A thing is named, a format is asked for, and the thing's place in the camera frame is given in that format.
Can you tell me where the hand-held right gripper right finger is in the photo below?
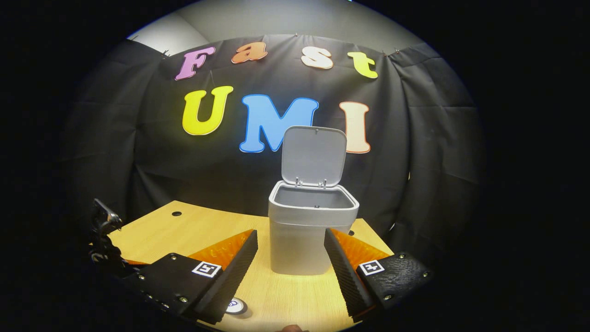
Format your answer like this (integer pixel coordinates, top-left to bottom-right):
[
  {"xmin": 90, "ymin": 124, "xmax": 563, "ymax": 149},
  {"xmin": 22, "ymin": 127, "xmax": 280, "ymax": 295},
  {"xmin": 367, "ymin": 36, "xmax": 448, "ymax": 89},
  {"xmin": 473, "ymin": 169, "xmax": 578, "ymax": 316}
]
[{"xmin": 324, "ymin": 228, "xmax": 434, "ymax": 323}]

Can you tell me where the white desktop garbage bin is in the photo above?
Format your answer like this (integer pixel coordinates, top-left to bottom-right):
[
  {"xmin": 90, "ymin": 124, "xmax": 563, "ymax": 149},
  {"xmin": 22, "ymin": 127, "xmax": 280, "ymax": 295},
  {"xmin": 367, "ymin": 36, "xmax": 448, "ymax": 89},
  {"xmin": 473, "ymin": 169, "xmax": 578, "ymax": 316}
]
[{"xmin": 268, "ymin": 125, "xmax": 360, "ymax": 276}]

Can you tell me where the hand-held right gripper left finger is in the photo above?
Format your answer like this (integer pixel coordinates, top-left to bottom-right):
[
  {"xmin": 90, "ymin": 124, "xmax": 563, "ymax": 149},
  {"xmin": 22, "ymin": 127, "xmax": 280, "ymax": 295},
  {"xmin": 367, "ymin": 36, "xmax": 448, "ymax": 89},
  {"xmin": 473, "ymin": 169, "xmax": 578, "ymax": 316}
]
[{"xmin": 121, "ymin": 229, "xmax": 259, "ymax": 325}]

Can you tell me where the black backdrop cloth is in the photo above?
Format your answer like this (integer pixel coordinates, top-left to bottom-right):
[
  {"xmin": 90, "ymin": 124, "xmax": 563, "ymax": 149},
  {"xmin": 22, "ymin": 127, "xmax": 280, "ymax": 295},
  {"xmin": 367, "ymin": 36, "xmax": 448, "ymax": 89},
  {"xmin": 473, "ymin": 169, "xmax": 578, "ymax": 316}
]
[{"xmin": 62, "ymin": 33, "xmax": 484, "ymax": 263}]

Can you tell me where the wooden desktop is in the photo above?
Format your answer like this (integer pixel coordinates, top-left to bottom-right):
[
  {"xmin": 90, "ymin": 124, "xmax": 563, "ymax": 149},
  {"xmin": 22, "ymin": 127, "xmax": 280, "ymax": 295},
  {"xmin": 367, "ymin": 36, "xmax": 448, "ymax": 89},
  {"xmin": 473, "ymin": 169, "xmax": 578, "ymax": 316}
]
[{"xmin": 107, "ymin": 200, "xmax": 395, "ymax": 332}]

